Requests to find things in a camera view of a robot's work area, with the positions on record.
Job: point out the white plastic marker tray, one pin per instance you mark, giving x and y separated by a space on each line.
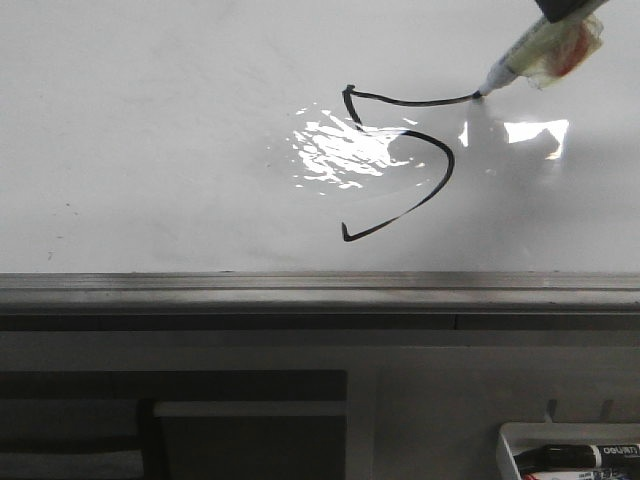
517 437

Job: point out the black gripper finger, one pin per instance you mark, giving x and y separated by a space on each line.
555 11

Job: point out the black capped marker in tray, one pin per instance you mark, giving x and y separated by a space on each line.
577 456

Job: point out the white whiteboard with aluminium frame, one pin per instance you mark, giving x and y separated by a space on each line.
271 164

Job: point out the white taped whiteboard marker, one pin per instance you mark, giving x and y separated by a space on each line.
545 53

